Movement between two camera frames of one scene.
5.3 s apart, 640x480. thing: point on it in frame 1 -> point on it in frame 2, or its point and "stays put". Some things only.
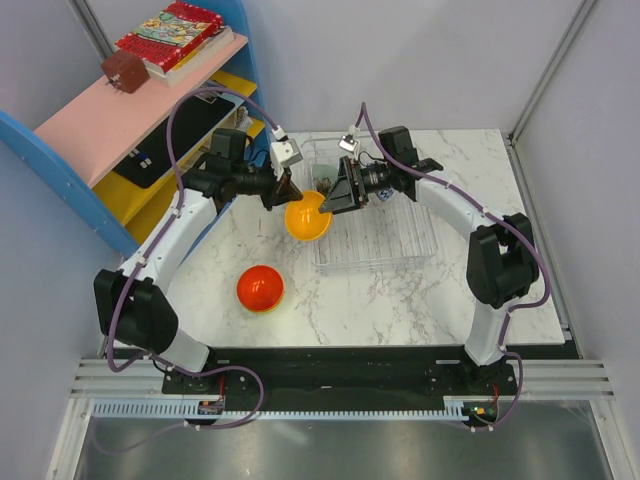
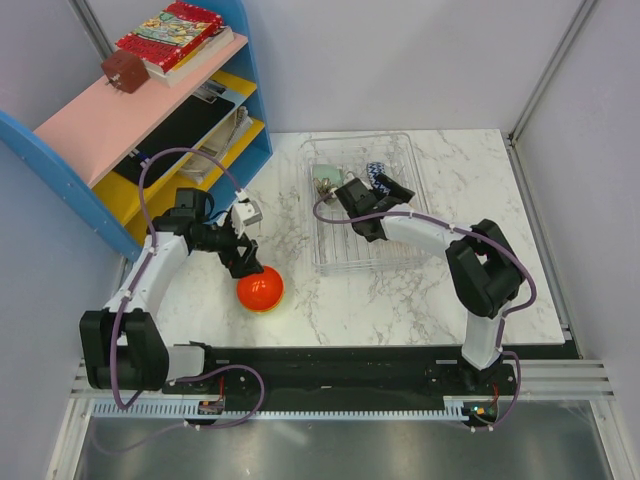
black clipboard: x=145 y=162 stays put
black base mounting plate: x=338 y=372 stays put
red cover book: x=172 y=35 stays put
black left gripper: x=286 y=192 -> x=244 y=265
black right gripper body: x=373 y=179 -> x=378 y=196
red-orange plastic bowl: x=260 y=288 stays put
